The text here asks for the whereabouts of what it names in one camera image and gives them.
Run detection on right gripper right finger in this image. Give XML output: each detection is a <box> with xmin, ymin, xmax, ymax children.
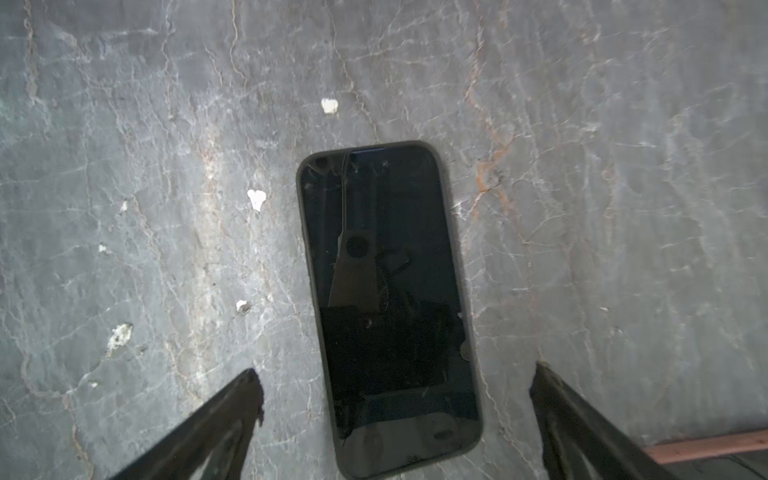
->
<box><xmin>529</xmin><ymin>361</ymin><xmax>675</xmax><ymax>479</ymax></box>

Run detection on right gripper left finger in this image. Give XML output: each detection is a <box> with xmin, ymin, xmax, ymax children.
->
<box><xmin>114</xmin><ymin>368</ymin><xmax>264</xmax><ymax>479</ymax></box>

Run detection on black phone case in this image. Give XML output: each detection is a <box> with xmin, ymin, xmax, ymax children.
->
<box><xmin>295</xmin><ymin>139</ymin><xmax>485</xmax><ymax>480</ymax></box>

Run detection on pink phone case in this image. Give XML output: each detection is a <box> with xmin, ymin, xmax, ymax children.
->
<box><xmin>644</xmin><ymin>429</ymin><xmax>768</xmax><ymax>465</ymax></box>

